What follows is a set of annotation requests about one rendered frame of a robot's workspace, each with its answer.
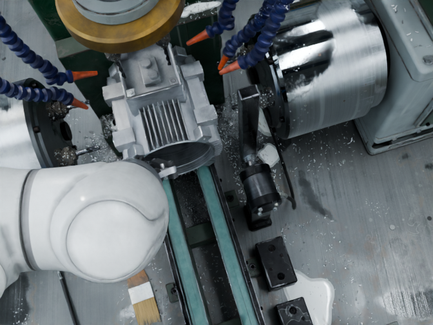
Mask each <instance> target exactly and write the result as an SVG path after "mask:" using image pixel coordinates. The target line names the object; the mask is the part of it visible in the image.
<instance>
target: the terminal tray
mask: <svg viewBox="0 0 433 325"><path fill-rule="evenodd" d="M167 50H168V55H169V59H170V62H171V65H169V66H168V61H167V60H166V55H165V54H164V50H163V48H161V47H160V46H158V45H156V44H153V45H151V46H149V47H147V48H144V49H141V50H138V51H135V52H130V53H125V54H121V57H120V59H119V62H120V65H121V66H122V69H123V71H124V73H125V75H126V78H123V77H122V76H121V75H122V73H121V72H120V71H119V75H120V79H121V83H122V88H123V91H124V96H125V100H126V102H127V104H128V108H129V109H130V112H131V114H132V115H134V117H136V116H137V115H138V114H139V110H140V111H141V113H142V112H143V111H144V110H143V107H144V108H145V110H148V105H149V107H150V108H153V105H152V104H154V106H155V107H156V106H158V104H157V102H158V103H159V105H163V104H162V101H163V102H164V104H167V103H168V102H167V100H168V101H169V103H173V102H172V99H173V101H174V103H177V98H178V100H179V102H180V103H186V100H187V97H186V92H185V89H184V85H183V83H182V78H181V76H180V72H179V69H178V66H177V61H176V59H175V55H174V52H173V49H172V45H171V43H169V45H168V47H167ZM118 70H119V67H118ZM172 79H176V82H175V83H172V82H171V80H172ZM130 90H132V91H133V94H132V95H130V94H129V93H128V92H129V91H130Z"/></svg>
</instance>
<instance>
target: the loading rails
mask: <svg viewBox="0 0 433 325"><path fill-rule="evenodd" d="M196 172H197V175H198V179H199V182H200V186H201V189H202V193H203V195H204V199H205V202H206V206H207V210H208V212H209V216H210V219H211V220H210V221H207V222H203V223H201V224H198V225H194V226H191V227H188V228H186V227H185V224H184V220H183V216H182V212H181V209H180V205H179V203H178V198H177V194H176V191H175V187H174V184H173V180H172V179H167V180H164V179H163V182H162V183H163V187H164V191H165V193H166V195H167V198H168V204H169V223H168V229H167V232H166V236H165V238H164V241H163V243H164V244H165V247H166V251H167V255H168V259H169V263H170V266H171V271H172V274H173V278H174V282H172V283H169V284H166V290H167V293H168V298H169V302H170V303H174V302H177V301H179V302H180V306H181V309H182V314H183V317H184V322H185V325H213V324H212V321H211V317H210V314H209V310H208V307H207V303H206V298H205V296H204V292H203V289H202V285H201V281H200V277H199V274H198V270H197V266H196V263H195V259H194V256H193V252H192V249H193V248H197V247H199V246H203V245H206V244H209V243H212V242H216V241H217V243H218V246H219V249H220V252H221V256H222V259H223V262H224V266H225V269H226V272H227V276H228V279H229V283H230V285H231V289H232V292H233V296H234V299H235V302H236V306H237V309H238V313H239V316H240V317H237V318H234V319H231V320H227V321H225V322H221V323H218V324H215V325H265V321H264V318H263V315H262V311H261V310H263V307H262V306H260V305H259V303H258V299H257V296H256V293H255V289H254V287H253V283H252V280H251V278H253V277H257V276H260V275H262V273H263V272H262V269H261V266H260V263H259V260H258V257H252V258H250V259H246V260H245V259H244V254H243V252H242V249H241V246H240V242H239V240H238V236H237V234H236V230H235V226H234V224H233V222H234V221H235V219H234V218H231V214H230V210H232V209H235V208H239V207H240V202H239V200H238V196H237V194H236V190H231V191H228V192H223V189H222V185H221V183H220V182H222V179H219V177H218V173H217V169H216V167H215V164H214V163H213V164H211V165H210V166H201V167H199V168H198V170H197V169H196Z"/></svg>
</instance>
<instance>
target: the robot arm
mask: <svg viewBox="0 0 433 325"><path fill-rule="evenodd" d="M177 177H178V173H177V169H176V166H175V162H174V161H172V160H170V161H165V160H162V159H159V158H154V159H153V160H151V163H150V161H145V159H144V156H142V157H137V158H135V159H134V158H128V157H127V158H126V159H124V160H121V161H115V162H110V163H106V162H94V163H89V164H81V165H76V166H65V167H58V168H41V169H17V168H8V167H0V298H1V296H2V294H3V292H4V290H5V289H7V287H9V285H11V284H12V283H13V282H15V281H16V280H17V279H18V277H19V274H20V273H21V272H26V271H38V270H57V271H67V272H71V273H73V274H74V275H76V276H78V277H80V278H82V279H85V280H87V281H92V282H98V283H114V282H120V281H124V280H126V279H128V278H131V277H133V276H134V275H136V274H138V273H139V272H140V271H142V270H143V269H144V268H145V267H146V266H147V265H148V264H149V263H150V262H151V261H152V260H153V258H154V257H155V256H156V254H157V252H158V251H159V249H160V247H161V245H162V243H163V241H164V238H165V236H166V232H167V229H168V223H169V204H168V198H167V195H166V193H165V191H164V187H163V183H162V182H163V178H164V180H167V179H176V178H177Z"/></svg>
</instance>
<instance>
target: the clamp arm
mask: <svg viewBox="0 0 433 325"><path fill-rule="evenodd" d="M237 94H238V131H239V150H240V158H241V160H242V162H243V163H244V162H247V161H246V158H247V160H250V159H251V155H252V157H253V159H255V158H256V154H257V142H258V122H259V110H260V92H259V89H258V87H257V85H256V84H253V85H251V86H246V87H243V88H239V89H238V90H237Z"/></svg>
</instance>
